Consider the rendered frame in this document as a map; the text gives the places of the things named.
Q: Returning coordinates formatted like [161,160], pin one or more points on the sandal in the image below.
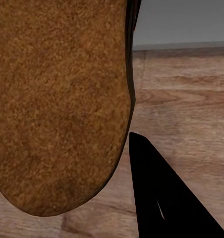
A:
[66,99]

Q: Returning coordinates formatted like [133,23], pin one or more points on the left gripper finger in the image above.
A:
[165,206]

